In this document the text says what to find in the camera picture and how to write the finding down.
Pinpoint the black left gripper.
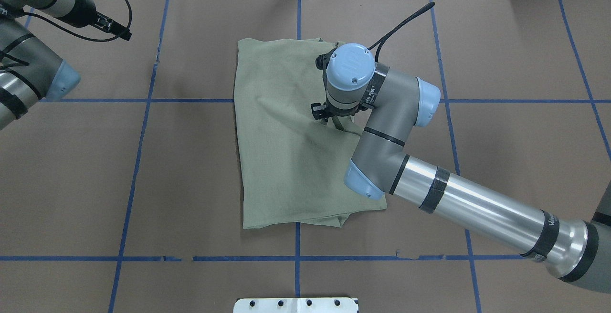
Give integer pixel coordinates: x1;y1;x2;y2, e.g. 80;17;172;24
67;0;132;41

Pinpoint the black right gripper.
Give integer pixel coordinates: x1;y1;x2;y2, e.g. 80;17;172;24
318;101;361;118

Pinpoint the olive green long-sleeve shirt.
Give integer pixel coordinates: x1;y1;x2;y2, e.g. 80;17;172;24
234;38;388;229

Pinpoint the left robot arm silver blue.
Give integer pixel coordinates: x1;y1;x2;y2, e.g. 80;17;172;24
0;0;131;128

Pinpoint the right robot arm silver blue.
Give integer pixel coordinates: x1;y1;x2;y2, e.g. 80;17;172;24
311;43;611;293

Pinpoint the white mounting plate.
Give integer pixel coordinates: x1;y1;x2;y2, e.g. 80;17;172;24
233;296;360;313

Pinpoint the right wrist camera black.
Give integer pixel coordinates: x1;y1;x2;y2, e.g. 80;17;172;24
315;49;335;71

